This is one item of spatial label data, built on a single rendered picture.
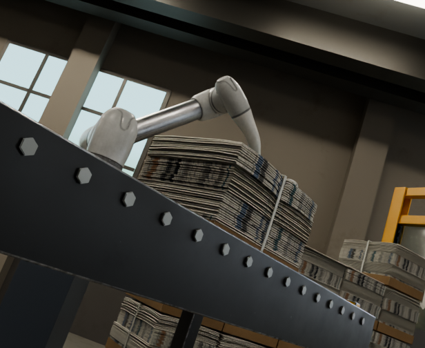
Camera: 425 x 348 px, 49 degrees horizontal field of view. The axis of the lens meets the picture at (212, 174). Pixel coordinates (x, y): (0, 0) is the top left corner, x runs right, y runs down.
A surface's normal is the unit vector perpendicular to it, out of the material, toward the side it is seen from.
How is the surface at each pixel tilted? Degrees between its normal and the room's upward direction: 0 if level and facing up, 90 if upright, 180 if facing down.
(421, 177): 90
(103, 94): 90
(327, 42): 90
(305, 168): 90
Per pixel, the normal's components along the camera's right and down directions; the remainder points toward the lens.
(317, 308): 0.76, 0.10
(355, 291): 0.50, -0.06
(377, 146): -0.02, -0.27
